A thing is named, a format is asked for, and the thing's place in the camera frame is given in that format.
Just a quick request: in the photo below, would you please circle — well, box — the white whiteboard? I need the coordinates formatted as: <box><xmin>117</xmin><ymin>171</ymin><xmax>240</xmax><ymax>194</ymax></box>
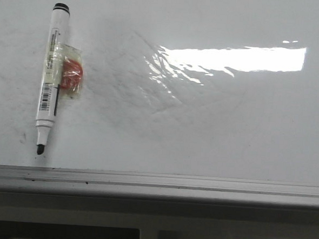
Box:
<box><xmin>0</xmin><ymin>0</ymin><xmax>319</xmax><ymax>208</ymax></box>

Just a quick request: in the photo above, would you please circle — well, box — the grey table frame rail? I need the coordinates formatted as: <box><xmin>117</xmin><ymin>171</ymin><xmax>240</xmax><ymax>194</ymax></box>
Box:
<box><xmin>0</xmin><ymin>191</ymin><xmax>319</xmax><ymax>239</ymax></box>

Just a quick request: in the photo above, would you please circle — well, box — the white black whiteboard marker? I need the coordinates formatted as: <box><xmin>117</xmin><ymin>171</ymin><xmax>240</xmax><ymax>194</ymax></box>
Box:
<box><xmin>35</xmin><ymin>3</ymin><xmax>70</xmax><ymax>155</ymax></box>

